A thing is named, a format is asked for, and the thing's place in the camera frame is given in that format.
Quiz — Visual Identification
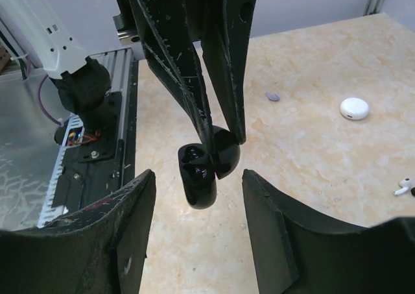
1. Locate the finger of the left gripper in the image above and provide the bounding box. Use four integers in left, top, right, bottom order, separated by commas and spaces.
201, 0, 256, 144
129, 0, 216, 162

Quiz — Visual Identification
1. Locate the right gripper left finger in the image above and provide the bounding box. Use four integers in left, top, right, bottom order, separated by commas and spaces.
1, 169, 156, 293

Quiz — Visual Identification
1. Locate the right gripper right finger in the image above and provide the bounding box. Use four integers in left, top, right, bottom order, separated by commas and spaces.
243, 170, 414, 293

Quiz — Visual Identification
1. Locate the black earbud case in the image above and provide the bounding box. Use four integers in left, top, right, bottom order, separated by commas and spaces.
178, 126, 241, 210

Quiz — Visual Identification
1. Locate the white earbud case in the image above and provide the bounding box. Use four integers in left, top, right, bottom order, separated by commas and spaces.
339, 97, 370, 121

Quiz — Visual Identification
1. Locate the purple earbud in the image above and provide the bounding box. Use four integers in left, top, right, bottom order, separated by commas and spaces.
265, 92, 280, 102

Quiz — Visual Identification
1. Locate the white earbud beside black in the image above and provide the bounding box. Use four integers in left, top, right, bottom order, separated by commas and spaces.
393, 178, 412, 197

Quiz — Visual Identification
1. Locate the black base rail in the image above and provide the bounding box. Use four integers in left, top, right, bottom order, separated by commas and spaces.
41, 49, 138, 221

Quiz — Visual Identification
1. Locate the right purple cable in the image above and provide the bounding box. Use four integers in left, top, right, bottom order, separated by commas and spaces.
24, 60, 65, 126

